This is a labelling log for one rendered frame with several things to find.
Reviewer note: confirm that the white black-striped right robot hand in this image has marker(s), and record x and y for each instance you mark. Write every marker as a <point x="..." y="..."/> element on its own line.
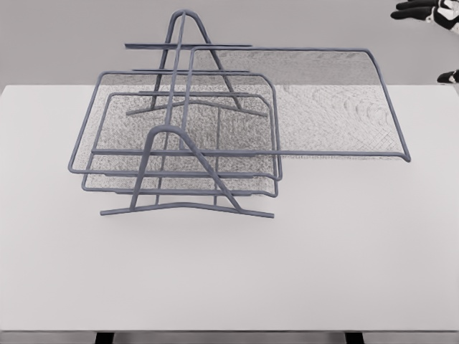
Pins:
<point x="446" y="14"/>

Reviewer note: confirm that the grey mesh tray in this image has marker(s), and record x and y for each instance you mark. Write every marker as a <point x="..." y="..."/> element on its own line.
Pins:
<point x="122" y="84"/>
<point x="322" y="107"/>
<point x="118" y="183"/>

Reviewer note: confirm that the grey mesh tray, wide rim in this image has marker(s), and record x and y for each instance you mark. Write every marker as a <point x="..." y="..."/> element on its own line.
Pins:
<point x="122" y="84"/>

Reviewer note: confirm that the grey mesh tray, narrow rim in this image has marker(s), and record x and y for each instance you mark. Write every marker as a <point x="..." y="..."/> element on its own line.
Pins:
<point x="118" y="183"/>

